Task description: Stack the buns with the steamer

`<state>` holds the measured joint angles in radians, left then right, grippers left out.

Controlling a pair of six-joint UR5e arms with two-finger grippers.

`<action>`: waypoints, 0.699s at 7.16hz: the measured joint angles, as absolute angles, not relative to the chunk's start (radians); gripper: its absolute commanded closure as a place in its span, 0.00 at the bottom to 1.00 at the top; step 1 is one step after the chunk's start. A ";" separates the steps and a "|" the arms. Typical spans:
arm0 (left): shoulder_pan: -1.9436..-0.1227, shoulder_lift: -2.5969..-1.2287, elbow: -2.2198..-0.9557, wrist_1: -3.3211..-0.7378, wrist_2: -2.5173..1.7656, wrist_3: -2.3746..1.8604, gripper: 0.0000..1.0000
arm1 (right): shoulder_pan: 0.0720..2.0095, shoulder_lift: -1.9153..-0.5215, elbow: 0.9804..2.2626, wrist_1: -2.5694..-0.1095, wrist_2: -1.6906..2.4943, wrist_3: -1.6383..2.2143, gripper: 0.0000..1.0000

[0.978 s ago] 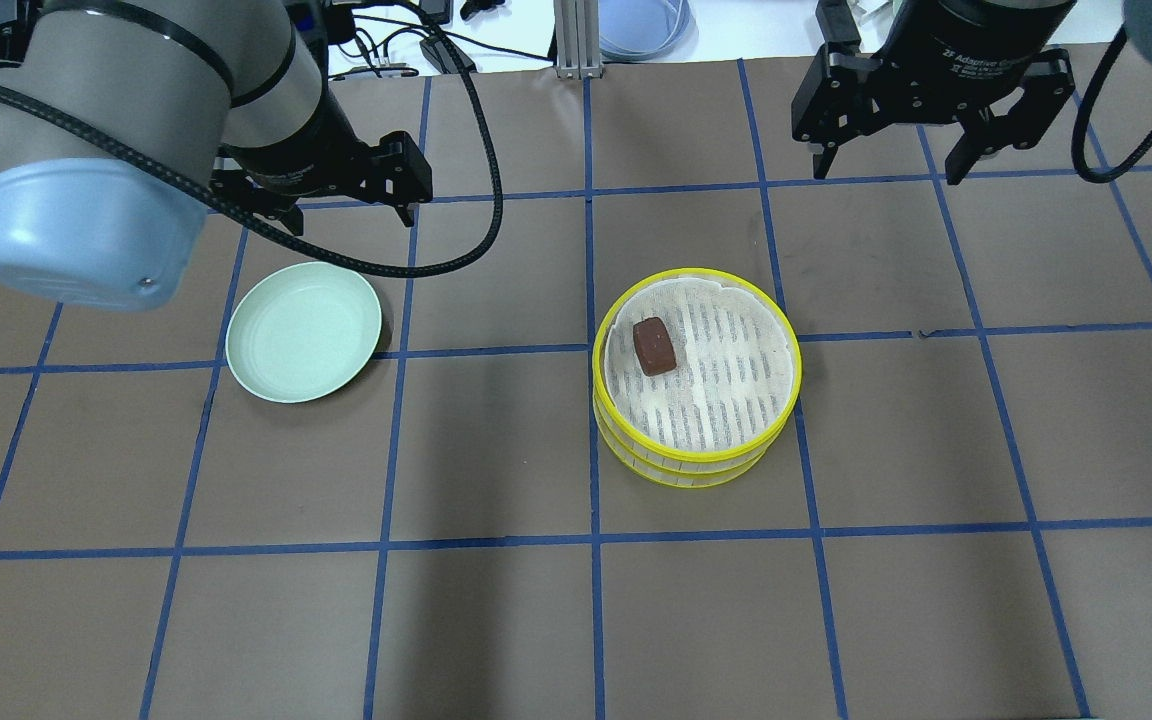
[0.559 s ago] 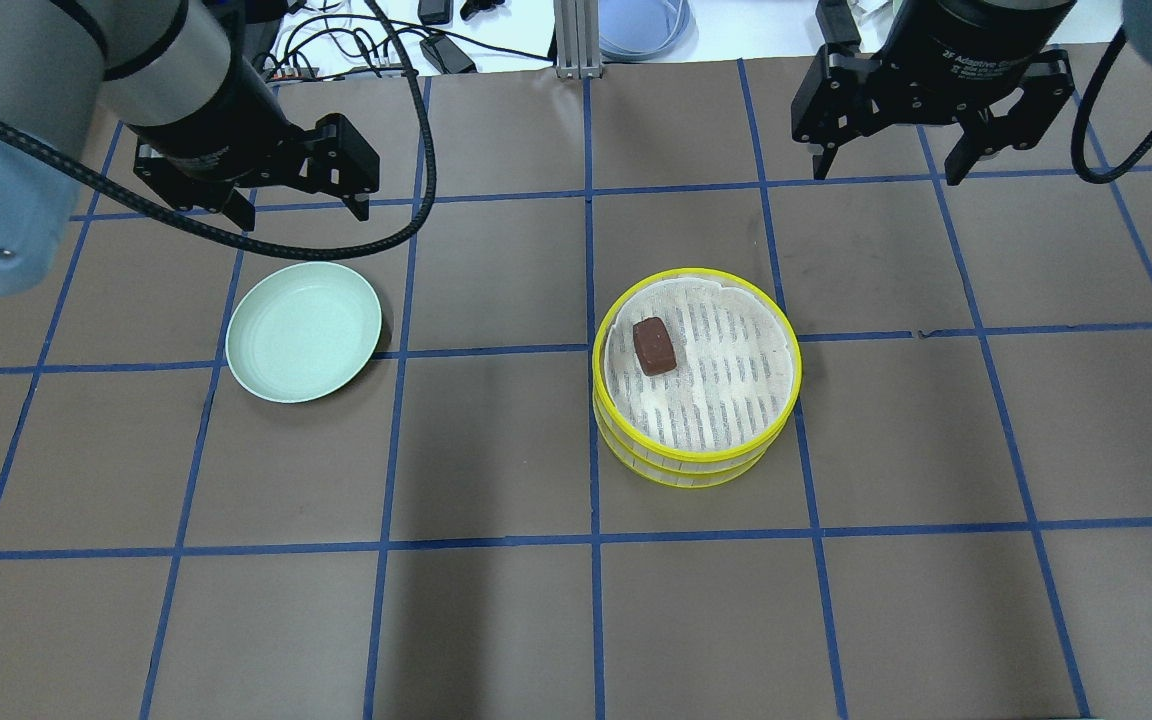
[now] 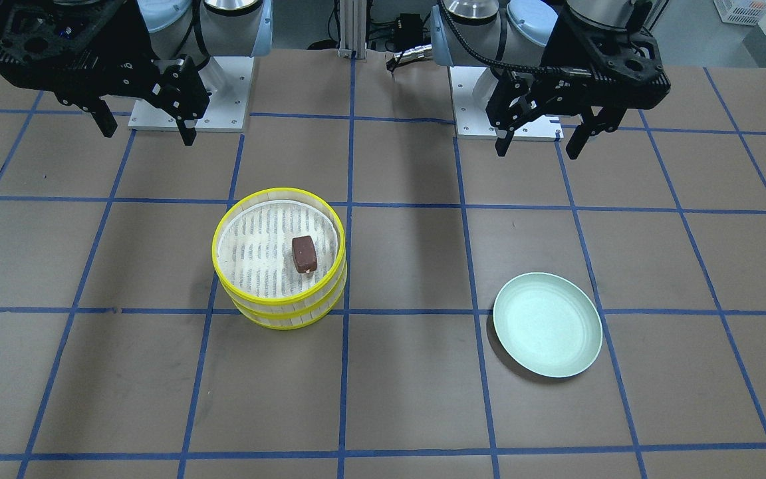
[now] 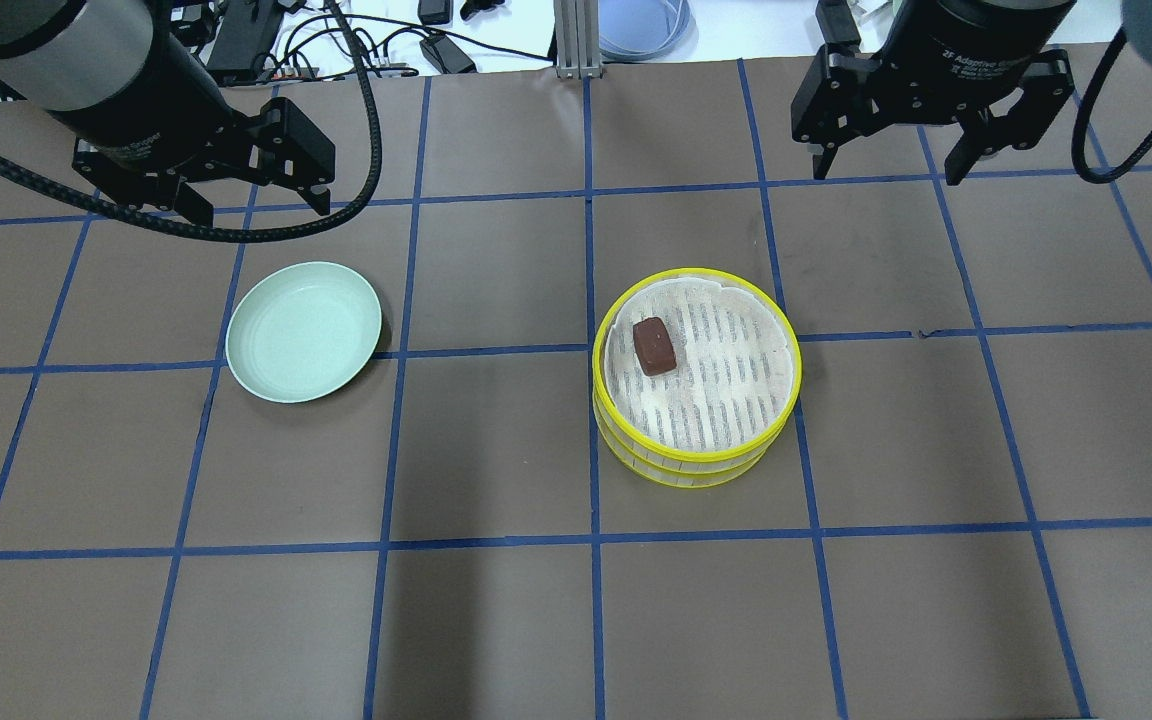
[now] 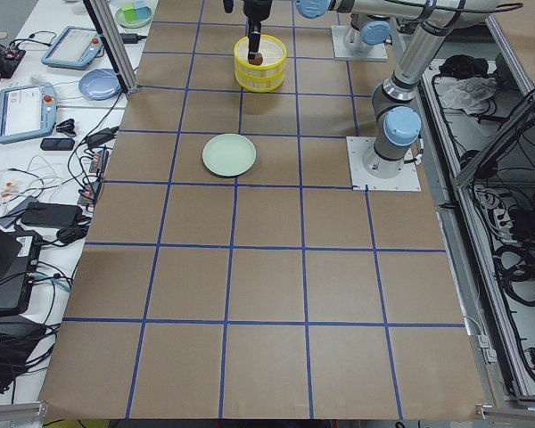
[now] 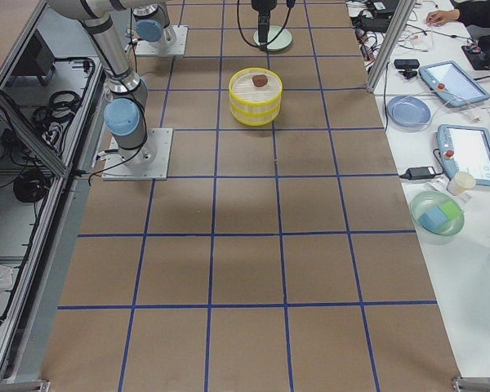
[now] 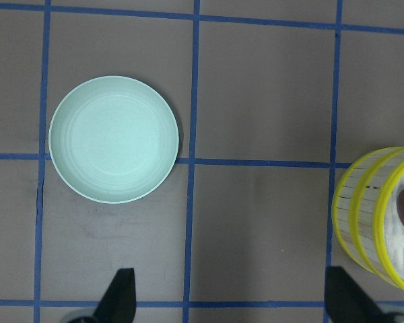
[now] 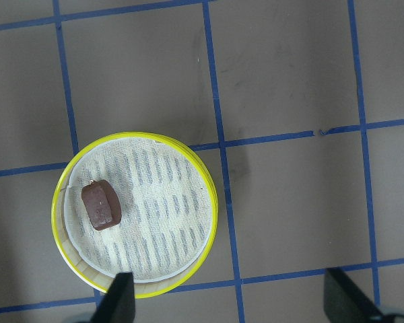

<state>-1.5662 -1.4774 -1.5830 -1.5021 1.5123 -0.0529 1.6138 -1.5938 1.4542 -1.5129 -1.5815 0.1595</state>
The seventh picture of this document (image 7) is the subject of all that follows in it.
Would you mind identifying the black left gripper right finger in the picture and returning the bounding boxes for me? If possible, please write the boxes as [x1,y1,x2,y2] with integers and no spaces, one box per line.
[325,266,390,322]

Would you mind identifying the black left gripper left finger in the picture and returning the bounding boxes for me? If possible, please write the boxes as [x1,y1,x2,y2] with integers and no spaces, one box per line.
[92,268,137,323]

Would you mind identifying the yellow steamer basket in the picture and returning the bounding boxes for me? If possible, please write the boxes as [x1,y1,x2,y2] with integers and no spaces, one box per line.
[367,147,404,291]
[332,147,404,273]

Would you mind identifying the pale green plate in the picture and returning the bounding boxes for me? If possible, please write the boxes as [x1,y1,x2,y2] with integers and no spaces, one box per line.
[48,76,180,204]

